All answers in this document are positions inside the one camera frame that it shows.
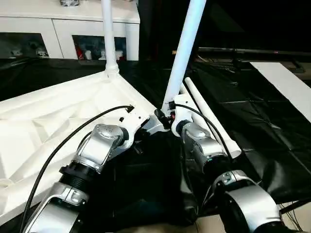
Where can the white plastic table leg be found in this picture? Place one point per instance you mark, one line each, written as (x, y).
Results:
(184, 48)
(183, 89)
(202, 103)
(108, 36)

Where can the white plastic table top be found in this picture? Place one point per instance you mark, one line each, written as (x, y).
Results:
(60, 109)

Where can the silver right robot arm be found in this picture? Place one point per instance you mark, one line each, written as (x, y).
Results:
(199, 136)

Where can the white mug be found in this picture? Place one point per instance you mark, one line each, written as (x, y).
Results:
(88, 55)
(119, 54)

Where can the black work mat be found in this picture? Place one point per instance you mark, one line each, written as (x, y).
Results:
(255, 121)

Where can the black case with yellow label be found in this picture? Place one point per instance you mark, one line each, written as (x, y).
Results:
(155, 29)

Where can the black metal rod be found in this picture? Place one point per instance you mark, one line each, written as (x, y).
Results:
(243, 50)

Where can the white flat board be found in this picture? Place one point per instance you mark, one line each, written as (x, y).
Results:
(279, 77)

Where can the white cabinet with glass doors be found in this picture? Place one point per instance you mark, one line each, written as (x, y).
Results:
(73, 24)

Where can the black metal table strut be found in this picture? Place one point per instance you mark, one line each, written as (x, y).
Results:
(291, 206)

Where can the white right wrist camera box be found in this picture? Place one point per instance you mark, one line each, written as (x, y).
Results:
(182, 106)

